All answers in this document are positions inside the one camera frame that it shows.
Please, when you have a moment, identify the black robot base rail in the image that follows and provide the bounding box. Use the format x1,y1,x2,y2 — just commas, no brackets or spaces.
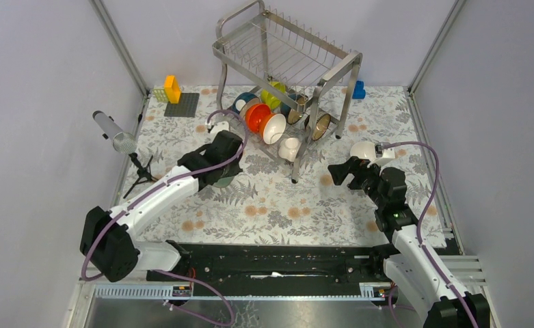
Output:
172,243,395,297

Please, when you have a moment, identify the steel two-tier dish rack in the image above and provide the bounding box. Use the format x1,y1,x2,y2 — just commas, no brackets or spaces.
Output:
212,1,363,183

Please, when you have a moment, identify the blue tan-inside bowl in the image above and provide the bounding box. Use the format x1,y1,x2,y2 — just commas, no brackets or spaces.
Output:
280,93,308,125

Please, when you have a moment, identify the small white cup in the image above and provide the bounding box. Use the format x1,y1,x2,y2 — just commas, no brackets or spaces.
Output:
278,137,302,162

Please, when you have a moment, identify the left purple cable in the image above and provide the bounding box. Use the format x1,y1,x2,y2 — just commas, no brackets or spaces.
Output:
81,109,250,328

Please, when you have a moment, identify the orange toy block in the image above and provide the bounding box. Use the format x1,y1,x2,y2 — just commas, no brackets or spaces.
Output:
163,75,181,104

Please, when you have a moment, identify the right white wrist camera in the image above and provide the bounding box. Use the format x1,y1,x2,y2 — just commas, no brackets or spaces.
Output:
371,143,396,167

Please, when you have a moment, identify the blue toy block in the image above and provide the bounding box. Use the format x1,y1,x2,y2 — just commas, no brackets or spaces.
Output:
352,80,366,100

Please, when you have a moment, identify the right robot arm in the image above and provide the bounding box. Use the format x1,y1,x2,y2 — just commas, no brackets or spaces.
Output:
328,156,491,327

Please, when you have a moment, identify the mint green floral bowl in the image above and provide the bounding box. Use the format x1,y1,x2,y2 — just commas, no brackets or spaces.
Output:
213,176,235,188

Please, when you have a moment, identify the black microphone tripod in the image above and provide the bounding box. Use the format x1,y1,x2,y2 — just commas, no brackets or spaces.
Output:
122,152,159,200

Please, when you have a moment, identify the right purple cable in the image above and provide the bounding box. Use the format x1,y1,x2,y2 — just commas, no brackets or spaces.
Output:
375,141,481,328

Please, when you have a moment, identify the light green toy block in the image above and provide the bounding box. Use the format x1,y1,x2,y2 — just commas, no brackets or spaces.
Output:
152,88,169,103

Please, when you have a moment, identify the white orange-rimmed bowl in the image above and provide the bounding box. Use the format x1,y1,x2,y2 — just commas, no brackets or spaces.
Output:
259,113,286,145

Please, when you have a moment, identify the purple cable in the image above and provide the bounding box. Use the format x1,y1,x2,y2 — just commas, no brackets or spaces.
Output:
81,109,250,328
375,141,481,328

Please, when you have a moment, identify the yellow-green bowl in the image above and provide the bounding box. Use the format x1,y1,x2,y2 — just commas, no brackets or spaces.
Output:
261,81,286,111

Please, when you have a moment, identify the dark blue bowl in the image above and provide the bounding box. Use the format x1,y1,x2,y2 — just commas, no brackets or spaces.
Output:
231,92,260,117

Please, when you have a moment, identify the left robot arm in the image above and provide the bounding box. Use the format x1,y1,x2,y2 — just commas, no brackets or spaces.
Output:
80,131,245,282

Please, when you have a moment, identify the brown rimmed tan bowl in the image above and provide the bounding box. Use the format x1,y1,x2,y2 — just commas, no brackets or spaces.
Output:
309,111,332,141

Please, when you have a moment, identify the grey building baseplate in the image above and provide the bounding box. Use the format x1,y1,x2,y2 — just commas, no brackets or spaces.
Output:
164,92,200,118

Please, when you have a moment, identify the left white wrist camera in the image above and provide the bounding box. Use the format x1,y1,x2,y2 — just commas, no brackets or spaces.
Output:
206,121,230,137

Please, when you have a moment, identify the silver microphone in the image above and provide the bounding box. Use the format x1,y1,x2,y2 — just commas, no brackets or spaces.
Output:
92,111,137,154

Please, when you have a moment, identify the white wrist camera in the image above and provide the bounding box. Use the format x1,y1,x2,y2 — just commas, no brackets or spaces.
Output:
371,143,396,167
206,121,230,137

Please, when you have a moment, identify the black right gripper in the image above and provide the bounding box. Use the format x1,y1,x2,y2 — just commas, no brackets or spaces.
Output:
327,156,386,208

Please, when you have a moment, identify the orange bowl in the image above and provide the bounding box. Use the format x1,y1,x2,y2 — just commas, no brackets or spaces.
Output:
245,103,271,133

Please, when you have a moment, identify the large white bowl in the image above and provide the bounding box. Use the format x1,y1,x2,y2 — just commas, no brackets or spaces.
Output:
349,141,377,162

